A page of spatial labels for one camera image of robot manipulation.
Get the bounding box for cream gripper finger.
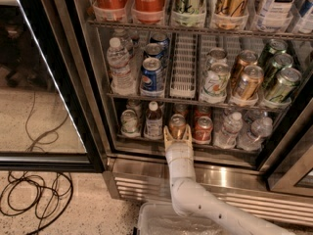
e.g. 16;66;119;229
182;124;193;145
163;126;173;148

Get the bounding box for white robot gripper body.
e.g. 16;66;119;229
165;141;196;180

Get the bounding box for orange soda can front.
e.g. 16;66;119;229
168;114;186;139

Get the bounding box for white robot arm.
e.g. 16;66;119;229
163;125;295;235

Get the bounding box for red soda can front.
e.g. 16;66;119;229
193;116;213;143

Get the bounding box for orange can behind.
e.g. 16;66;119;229
173;104;188;117

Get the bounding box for red can behind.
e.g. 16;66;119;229
194;106;211;119

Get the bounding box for white can bottom left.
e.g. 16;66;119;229
120;110;139;135

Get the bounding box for clear water bottle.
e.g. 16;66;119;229
214;112;243;149
237;117;273;151

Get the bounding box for blue Pepsi can front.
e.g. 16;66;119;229
141;57;163;92

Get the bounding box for blue pepsi can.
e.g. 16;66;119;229
144;43;163;61
141;57;163;92
150;32;170;64

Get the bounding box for white green can front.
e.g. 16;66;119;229
202;63;231;97

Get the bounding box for empty white shelf tray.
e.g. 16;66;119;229
170;34;197;99

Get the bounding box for white can behind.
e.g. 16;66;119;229
205;47;227;70

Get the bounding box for blue Pepsi can middle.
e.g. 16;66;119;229
144;43;163;61

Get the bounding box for gold can front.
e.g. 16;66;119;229
233;65;264;100

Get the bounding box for gold can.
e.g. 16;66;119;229
233;65;264;100
230;50;258;87

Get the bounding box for clear water bottle middle shelf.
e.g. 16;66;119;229
107;37;134;95

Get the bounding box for gold can behind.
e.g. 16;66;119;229
230;50;258;87

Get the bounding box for blue Pepsi can back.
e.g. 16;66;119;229
150;32;170;64

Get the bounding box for glass fridge door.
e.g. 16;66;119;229
0;0;104;172

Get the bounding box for green can middle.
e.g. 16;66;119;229
262;53;293;88

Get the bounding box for green bottles top shelf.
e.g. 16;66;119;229
171;0;206;27

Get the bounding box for green can back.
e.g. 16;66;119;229
258;39;288;67

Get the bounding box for gold bottles top shelf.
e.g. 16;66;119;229
210;0;248;30

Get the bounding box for brown juice bottle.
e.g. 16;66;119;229
145;101;162;139

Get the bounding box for clear plastic bin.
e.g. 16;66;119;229
135;203;233;235

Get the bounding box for clear water bottle bottom right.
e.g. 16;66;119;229
237;117;273;151

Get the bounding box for red Coca-Cola bottle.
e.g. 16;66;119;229
134;0;165;24

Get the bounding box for white label bottle top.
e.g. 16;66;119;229
255;0;294;32

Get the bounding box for black cable on floor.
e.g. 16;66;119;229
0;170;74;235

